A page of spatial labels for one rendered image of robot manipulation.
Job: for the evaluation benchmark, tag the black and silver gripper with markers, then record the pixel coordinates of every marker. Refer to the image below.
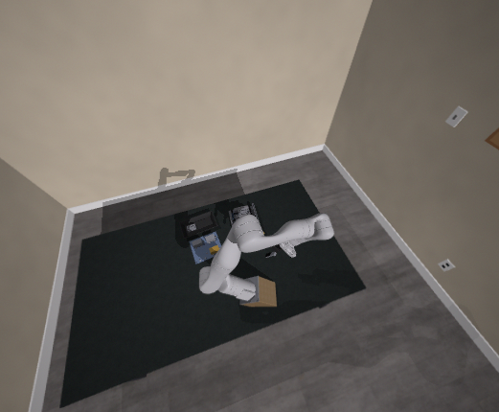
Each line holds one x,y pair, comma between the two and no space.
287,247

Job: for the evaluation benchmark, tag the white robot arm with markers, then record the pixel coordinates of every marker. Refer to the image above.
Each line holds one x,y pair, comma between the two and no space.
250,238

